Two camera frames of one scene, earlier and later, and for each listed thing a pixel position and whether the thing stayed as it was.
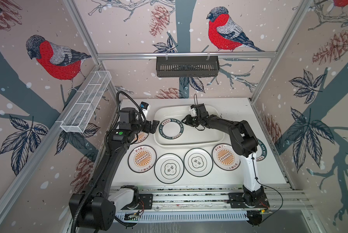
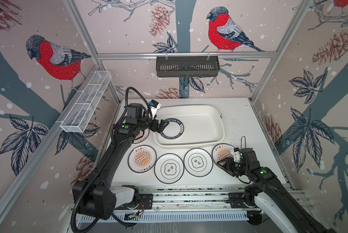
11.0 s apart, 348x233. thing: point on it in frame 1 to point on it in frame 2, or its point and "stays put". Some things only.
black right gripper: x=189 y=120 to x=228 y=161
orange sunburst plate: x=224 y=158 stays put
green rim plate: x=171 y=128 stays put
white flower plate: x=198 y=162 stays put
